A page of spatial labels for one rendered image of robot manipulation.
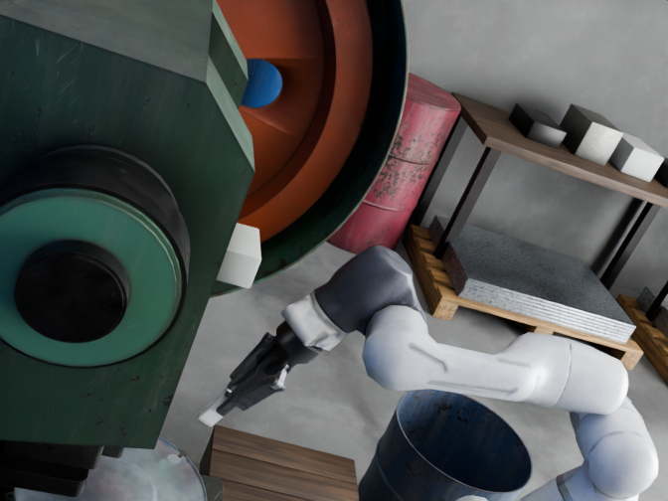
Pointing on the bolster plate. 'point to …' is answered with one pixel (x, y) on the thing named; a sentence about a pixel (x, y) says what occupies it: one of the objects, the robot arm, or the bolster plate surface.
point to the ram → (58, 453)
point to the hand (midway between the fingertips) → (219, 408)
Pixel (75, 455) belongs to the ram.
